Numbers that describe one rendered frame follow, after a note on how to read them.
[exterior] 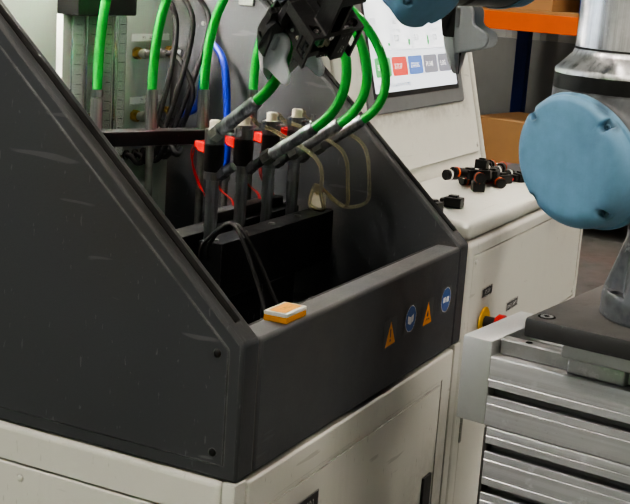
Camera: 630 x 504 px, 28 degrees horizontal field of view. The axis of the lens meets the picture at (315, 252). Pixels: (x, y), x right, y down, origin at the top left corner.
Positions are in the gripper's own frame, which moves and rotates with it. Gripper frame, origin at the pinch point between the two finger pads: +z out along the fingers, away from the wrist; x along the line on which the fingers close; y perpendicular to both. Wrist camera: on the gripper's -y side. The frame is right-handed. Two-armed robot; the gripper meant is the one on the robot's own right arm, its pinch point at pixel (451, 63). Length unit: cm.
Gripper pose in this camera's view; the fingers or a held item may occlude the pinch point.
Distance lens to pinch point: 170.1
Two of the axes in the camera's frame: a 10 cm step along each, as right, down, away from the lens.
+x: 4.5, -1.6, 8.8
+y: 8.9, 1.6, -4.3
